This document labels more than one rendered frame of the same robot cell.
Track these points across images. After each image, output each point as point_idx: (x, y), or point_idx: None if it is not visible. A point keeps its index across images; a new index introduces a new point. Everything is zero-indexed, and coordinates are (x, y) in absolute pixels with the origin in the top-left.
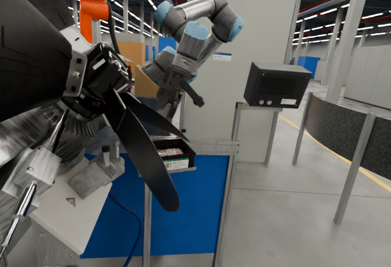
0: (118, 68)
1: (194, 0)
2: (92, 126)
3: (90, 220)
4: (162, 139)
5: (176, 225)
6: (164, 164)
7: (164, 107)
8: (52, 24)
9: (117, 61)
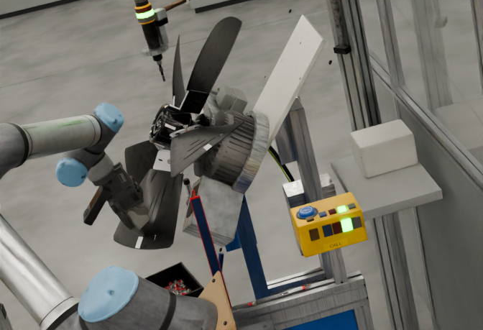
0: (154, 119)
1: (42, 121)
2: (195, 167)
3: None
4: None
5: None
6: (129, 149)
7: (137, 216)
8: (172, 79)
9: (158, 121)
